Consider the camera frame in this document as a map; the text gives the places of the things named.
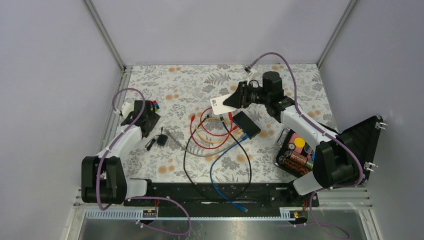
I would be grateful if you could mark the colourful toy brick stack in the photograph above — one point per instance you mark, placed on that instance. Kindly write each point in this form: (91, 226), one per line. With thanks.
(154, 106)

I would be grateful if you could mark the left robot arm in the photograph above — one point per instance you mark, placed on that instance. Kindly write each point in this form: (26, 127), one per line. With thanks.
(102, 176)

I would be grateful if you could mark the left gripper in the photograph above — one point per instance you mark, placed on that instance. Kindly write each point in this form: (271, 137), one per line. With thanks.
(154, 118)

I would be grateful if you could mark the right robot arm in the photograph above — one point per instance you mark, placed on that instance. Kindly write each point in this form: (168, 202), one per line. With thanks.
(285, 110)

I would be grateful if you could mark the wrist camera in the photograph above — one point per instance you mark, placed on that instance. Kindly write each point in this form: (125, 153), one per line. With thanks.
(252, 74)
(125, 109)

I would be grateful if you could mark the black case with chips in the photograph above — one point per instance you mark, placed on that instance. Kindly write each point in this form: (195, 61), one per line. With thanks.
(351, 149)

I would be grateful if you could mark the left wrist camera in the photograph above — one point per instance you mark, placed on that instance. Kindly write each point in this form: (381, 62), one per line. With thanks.
(125, 109)

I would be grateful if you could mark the floral table mat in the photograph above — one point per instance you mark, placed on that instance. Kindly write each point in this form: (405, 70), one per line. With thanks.
(197, 137)

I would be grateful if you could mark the black power adapter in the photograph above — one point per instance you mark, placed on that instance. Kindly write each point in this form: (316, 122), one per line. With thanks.
(159, 139)

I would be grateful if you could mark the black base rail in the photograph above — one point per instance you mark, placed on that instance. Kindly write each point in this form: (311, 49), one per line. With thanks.
(240, 200)

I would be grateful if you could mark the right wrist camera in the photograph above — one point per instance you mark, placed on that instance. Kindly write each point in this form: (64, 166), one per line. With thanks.
(252, 74)

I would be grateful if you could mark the white small switch box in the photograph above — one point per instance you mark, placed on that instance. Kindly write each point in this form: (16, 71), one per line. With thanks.
(218, 107)

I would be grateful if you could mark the black network switch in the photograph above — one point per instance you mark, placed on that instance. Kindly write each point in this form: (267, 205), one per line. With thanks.
(247, 125)

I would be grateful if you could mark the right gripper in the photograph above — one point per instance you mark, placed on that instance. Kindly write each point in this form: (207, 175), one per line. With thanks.
(241, 92)

